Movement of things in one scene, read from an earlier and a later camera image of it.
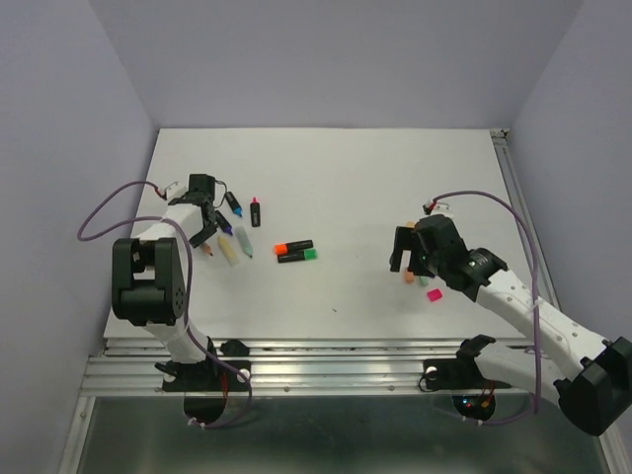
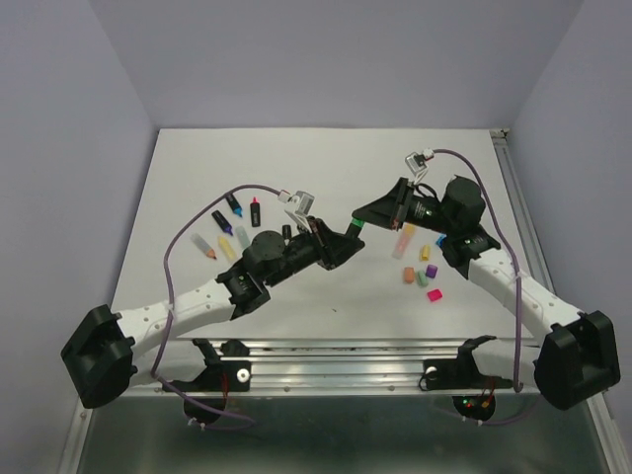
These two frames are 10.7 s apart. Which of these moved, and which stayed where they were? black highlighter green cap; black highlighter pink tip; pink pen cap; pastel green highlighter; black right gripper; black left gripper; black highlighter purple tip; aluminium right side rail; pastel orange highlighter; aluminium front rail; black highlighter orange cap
Moved: black highlighter green cap; black right gripper; black highlighter orange cap; black left gripper
Stayed: pastel orange highlighter; pastel green highlighter; black highlighter pink tip; pink pen cap; aluminium right side rail; black highlighter purple tip; aluminium front rail
